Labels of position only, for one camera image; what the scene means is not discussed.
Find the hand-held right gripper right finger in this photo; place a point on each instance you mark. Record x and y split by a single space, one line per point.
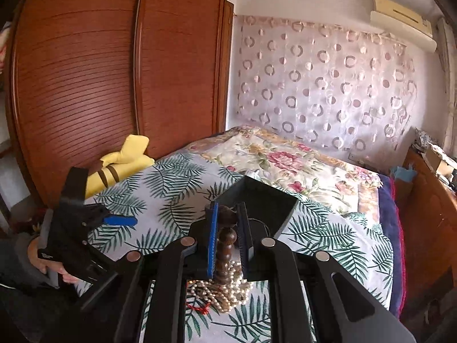
244 232

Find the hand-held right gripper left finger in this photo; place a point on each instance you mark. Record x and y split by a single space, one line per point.
213 235

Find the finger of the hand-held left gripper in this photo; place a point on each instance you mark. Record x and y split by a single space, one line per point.
121 220

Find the black jewelry box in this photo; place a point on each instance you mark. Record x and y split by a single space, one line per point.
264 200

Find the person's left hand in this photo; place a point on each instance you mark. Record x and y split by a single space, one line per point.
35 257

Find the leaf print bed sheet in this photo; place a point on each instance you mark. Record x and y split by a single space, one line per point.
171 193

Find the yellow plush toy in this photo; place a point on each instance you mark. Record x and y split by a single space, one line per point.
121 160

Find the floral blanket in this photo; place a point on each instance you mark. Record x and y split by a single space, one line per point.
278 160

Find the blue blanket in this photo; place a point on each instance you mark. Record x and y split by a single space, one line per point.
387 200

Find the wooden wardrobe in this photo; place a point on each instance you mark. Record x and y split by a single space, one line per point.
71 78

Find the blue paper bag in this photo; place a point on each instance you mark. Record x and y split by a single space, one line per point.
403 173

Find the wooden side cabinet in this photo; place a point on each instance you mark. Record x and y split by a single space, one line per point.
428 221

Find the patterned paper bundle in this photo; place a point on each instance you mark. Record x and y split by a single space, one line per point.
421 138

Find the cardboard box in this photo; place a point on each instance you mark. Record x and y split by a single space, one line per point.
437 160

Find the cream air conditioner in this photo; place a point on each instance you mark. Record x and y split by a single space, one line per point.
400 21

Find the pale window curtain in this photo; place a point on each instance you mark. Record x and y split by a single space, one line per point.
443 46

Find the circle pattern wall curtain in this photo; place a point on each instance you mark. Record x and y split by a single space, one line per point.
321 78

